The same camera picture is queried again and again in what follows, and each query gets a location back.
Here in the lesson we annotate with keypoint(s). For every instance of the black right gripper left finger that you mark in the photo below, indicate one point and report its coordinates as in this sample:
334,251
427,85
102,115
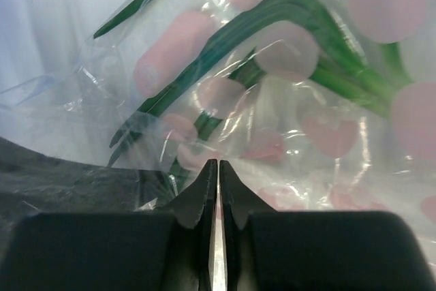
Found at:
164,249

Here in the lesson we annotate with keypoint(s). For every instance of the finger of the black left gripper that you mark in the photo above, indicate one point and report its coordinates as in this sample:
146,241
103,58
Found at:
32,182

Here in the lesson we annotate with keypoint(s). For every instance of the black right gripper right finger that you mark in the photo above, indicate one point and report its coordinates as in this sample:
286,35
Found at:
314,250

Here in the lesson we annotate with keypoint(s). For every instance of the clear zip top bag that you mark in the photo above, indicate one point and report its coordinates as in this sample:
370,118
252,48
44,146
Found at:
64,94

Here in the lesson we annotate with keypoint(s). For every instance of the green fake scallion stalks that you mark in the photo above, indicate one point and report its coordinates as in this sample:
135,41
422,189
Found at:
195,80

